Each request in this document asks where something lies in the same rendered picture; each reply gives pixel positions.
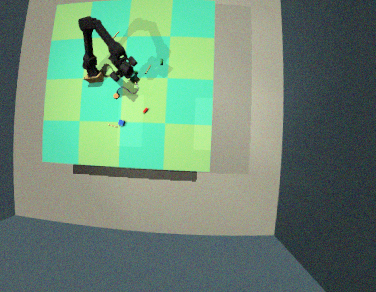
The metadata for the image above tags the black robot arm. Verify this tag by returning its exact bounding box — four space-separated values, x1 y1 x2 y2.
78 16 135 79

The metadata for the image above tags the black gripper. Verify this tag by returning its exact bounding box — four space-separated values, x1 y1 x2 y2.
110 56 138 82

